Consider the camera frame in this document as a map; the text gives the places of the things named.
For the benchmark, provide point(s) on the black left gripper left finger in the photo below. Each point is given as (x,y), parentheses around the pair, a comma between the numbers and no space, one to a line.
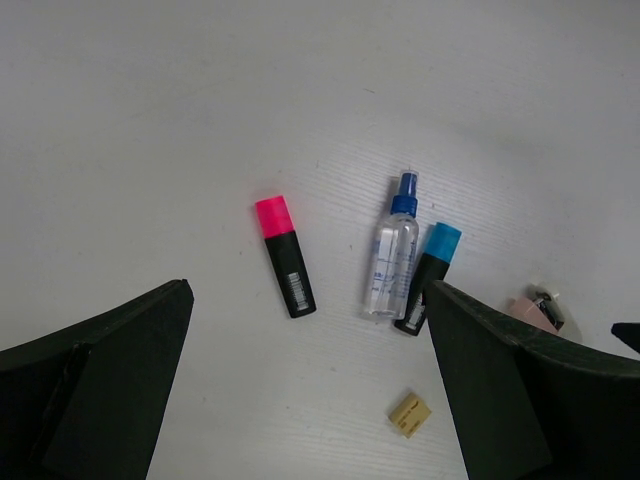
(88,401)

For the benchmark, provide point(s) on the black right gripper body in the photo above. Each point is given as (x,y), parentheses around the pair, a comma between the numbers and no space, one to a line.
(628,333)

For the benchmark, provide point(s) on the clear spray bottle blue cap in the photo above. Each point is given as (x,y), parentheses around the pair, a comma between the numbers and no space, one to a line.
(394,253)

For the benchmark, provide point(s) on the blue and black highlighter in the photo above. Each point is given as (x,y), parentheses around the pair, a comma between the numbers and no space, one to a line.
(433,265)

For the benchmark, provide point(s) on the tan rectangular eraser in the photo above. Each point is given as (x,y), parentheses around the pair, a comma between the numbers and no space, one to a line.
(409,415)

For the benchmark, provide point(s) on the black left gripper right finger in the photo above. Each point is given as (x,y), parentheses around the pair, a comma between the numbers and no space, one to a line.
(528,404)

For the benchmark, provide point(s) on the pink and black highlighter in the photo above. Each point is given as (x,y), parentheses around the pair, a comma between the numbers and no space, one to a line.
(286,257)

